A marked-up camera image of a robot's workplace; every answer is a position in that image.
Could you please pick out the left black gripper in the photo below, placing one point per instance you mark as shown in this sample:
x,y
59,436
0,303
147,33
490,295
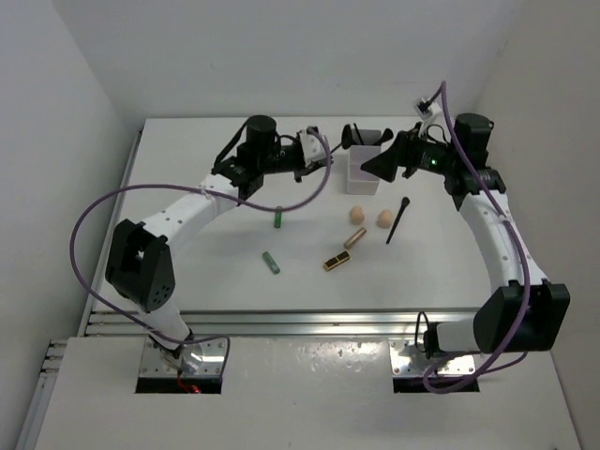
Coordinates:
x,y
302,169

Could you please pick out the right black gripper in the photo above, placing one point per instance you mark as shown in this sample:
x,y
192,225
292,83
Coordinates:
x,y
385,166

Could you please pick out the small black angled brush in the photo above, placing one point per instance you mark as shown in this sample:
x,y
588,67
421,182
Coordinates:
x,y
405,202

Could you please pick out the black fan makeup brush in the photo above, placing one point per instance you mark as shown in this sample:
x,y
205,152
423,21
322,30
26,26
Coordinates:
x,y
348,137

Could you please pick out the beige makeup sponge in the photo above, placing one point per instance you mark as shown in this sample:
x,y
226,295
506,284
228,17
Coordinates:
x,y
356,215
385,219

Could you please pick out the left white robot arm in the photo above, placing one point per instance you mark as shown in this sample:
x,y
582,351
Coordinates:
x,y
140,262

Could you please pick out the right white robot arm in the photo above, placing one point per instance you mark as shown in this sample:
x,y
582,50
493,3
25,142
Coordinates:
x,y
525,310

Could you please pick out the white compartment organizer box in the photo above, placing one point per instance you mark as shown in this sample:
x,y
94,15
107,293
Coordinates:
x,y
359,182

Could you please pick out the green lip balm tube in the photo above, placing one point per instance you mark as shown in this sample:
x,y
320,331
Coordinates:
x,y
278,217
271,263

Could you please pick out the rose gold lipstick tube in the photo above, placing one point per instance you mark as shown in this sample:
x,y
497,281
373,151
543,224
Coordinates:
x,y
355,237

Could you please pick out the black gold lipstick case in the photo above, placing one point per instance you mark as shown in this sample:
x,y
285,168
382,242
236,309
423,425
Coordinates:
x,y
336,261

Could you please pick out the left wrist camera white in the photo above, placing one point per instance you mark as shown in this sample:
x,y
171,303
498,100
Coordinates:
x,y
312,145

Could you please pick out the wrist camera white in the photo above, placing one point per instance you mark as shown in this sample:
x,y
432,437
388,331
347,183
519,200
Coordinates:
x,y
312,145
427,108

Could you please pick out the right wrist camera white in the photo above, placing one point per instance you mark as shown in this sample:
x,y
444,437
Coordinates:
x,y
427,108

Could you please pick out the aluminium table frame rail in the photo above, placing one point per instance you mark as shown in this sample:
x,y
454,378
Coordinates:
x,y
282,323

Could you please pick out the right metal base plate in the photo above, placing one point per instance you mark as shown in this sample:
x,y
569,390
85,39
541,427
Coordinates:
x,y
408,363

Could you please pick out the metal base plate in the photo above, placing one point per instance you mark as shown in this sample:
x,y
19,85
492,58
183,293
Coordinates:
x,y
408,363
205,360

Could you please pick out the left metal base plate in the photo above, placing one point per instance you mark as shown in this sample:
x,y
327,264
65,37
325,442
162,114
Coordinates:
x,y
205,360

